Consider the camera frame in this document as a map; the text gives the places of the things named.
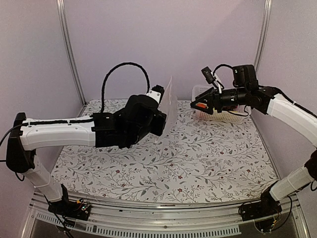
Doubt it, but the floral patterned table mat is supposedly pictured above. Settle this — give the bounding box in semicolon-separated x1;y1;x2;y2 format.
52;101;278;203

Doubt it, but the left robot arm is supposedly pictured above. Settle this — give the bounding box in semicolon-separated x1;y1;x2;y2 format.
5;90;166;215

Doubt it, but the white plastic basket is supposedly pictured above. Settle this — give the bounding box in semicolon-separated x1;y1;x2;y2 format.
191;85;251;123

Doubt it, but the left aluminium frame post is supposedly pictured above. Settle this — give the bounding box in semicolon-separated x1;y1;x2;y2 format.
56;0;87;106

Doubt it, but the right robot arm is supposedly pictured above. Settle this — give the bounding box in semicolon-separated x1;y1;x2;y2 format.
190;64;317;216

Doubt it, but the clear zip top bag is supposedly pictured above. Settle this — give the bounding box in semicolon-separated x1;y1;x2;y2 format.
155;76;178;144

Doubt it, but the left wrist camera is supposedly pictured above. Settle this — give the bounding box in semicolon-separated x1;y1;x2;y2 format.
146;85;165;104

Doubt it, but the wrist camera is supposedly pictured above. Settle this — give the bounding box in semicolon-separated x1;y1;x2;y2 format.
146;85;165;104
201;66;224;93

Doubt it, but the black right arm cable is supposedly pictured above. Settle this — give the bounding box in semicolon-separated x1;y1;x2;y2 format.
211;63;317;117

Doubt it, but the orange toy pumpkin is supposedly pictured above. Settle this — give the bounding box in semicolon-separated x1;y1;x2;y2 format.
196;103;207;109

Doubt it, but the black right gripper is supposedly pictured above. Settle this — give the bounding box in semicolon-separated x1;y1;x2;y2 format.
191;87;249;115

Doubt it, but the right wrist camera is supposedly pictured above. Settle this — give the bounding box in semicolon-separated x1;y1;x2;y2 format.
201;66;224;93

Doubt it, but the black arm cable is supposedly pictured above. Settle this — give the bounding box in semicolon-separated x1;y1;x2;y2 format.
211;63;317;117
0;62;151;163

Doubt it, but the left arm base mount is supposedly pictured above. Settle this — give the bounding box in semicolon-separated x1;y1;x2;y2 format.
48;184;92;221

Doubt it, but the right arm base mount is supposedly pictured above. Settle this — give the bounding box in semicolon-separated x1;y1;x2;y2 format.
238;189;282;221

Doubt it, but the right aluminium frame post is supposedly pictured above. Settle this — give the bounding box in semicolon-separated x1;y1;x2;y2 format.
254;0;272;72

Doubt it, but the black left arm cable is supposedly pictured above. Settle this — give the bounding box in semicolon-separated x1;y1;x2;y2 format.
0;62;151;163

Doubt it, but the aluminium frame post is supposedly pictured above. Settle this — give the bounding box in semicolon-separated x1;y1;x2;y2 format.
254;0;272;72
56;0;87;106

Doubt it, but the aluminium front rail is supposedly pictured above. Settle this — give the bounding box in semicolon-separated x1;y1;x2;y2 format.
20;193;310;238

